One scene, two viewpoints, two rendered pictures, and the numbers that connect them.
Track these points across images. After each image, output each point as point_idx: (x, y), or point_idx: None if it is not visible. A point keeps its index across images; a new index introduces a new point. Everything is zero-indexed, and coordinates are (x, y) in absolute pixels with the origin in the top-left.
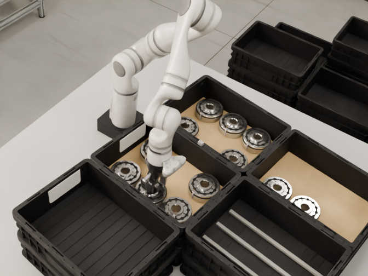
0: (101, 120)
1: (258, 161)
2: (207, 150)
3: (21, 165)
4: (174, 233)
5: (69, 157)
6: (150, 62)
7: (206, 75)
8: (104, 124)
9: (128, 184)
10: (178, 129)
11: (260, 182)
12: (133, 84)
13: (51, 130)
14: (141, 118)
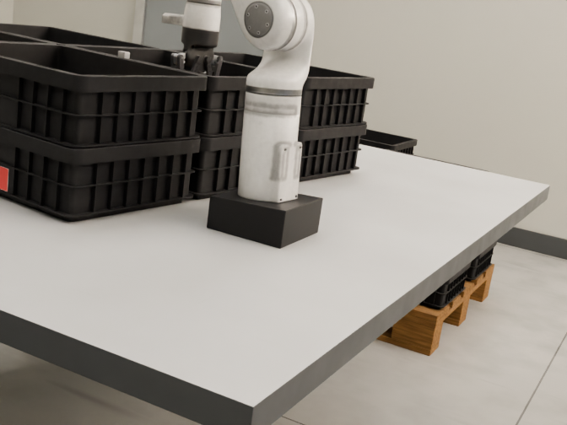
0: (311, 196)
1: (28, 42)
2: (112, 55)
3: (429, 217)
4: (174, 50)
5: (351, 215)
6: (207, 324)
7: (80, 75)
8: (302, 194)
9: (238, 64)
10: (161, 66)
11: (36, 40)
12: (257, 67)
13: (413, 240)
14: (224, 195)
